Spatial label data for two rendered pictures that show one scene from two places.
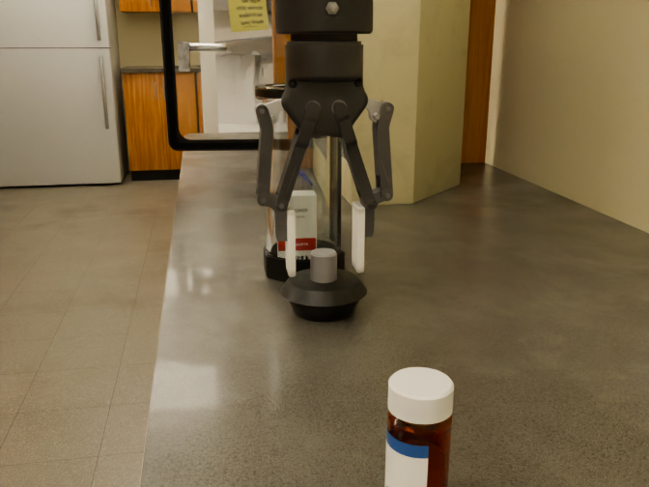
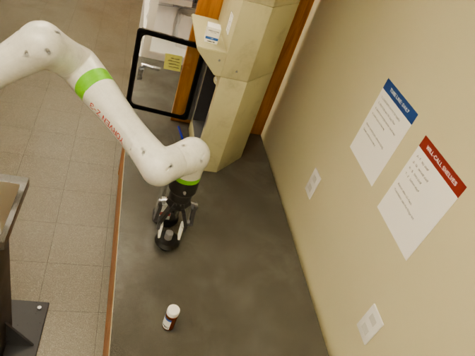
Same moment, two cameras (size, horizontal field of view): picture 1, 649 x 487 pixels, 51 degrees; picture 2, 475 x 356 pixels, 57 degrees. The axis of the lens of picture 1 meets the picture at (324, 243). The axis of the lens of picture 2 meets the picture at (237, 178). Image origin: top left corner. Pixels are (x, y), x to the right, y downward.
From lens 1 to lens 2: 1.04 m
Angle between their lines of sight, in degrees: 23
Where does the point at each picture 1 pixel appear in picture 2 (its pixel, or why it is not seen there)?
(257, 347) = (144, 259)
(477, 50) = (270, 93)
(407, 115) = (221, 145)
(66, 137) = not seen: outside the picture
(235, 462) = (133, 304)
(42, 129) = not seen: outside the picture
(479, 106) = (264, 114)
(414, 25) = (232, 118)
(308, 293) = (162, 244)
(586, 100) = (292, 150)
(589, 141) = (288, 166)
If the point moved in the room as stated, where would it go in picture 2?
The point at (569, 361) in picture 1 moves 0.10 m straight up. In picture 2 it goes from (223, 283) to (230, 265)
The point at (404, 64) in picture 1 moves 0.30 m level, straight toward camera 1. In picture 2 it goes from (225, 129) to (212, 170)
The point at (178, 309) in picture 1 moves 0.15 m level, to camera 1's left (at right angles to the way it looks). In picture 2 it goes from (123, 234) to (80, 224)
